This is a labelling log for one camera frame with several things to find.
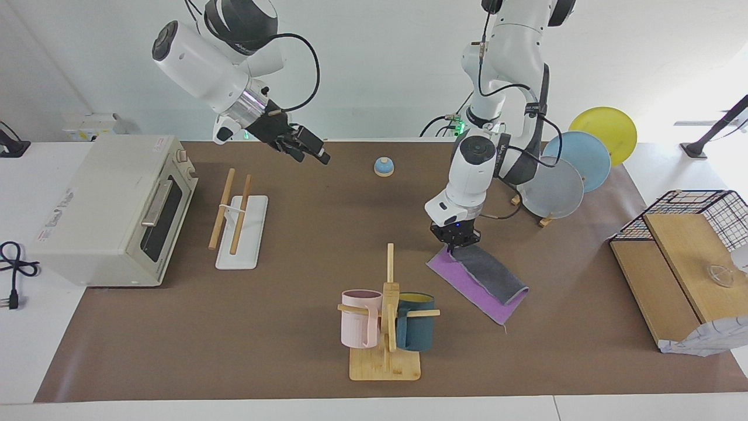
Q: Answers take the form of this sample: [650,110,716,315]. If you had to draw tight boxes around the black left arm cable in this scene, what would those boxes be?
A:
[476,35,565,221]

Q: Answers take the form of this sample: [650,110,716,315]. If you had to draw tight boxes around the grey plate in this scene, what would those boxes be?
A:
[517,156,585,219]

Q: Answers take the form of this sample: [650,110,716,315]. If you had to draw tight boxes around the purple and grey towel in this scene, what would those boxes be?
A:
[427,244,530,326]

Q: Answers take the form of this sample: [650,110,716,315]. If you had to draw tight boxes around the light blue plate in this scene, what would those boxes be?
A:
[542,131,612,192]

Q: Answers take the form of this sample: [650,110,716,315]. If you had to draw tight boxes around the black wire basket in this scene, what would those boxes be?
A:
[609,189,748,253]

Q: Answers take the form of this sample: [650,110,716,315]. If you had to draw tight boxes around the black base cable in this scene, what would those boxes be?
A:
[420,94,474,139]

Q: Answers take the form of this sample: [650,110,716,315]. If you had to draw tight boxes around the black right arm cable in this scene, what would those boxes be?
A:
[269,33,321,113]

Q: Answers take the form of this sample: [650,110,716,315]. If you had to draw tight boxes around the cream toaster oven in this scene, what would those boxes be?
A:
[26,134,199,288]

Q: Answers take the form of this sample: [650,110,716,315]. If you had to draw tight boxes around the wooden plate rack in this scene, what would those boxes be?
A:
[511,193,556,227]

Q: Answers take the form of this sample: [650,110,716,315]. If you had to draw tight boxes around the wooden box with basket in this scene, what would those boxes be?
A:
[657,316,748,357]

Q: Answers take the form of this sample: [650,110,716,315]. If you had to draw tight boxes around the wooden mug tree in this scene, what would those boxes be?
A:
[337,243,441,382]

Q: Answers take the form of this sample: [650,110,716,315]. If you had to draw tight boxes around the black clamp mount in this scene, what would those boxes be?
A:
[0,121,31,158]

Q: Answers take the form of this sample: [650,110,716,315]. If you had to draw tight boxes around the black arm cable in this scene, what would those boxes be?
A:
[476,35,565,221]
[269,33,321,113]

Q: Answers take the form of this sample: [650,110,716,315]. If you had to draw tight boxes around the pink mug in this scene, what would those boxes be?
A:
[341,289,383,349]

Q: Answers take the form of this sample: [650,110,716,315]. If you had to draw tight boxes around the brown table mat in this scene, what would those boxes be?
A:
[33,140,748,403]

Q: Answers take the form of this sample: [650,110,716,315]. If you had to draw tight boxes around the white towel rack wooden bars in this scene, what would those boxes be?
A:
[209,168,269,270]

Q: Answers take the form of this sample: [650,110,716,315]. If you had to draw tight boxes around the black power cord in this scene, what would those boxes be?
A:
[0,241,40,310]

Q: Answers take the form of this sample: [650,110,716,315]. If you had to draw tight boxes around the yellow plate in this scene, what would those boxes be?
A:
[569,106,638,166]

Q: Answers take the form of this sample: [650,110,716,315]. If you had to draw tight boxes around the dark teal mug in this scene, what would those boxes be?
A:
[396,292,436,352]

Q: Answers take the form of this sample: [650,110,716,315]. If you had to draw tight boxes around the wooden bread box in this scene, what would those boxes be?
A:
[609,212,748,351]

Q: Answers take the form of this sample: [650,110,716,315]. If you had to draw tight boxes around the black camera stand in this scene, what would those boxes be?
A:
[680,94,748,160]

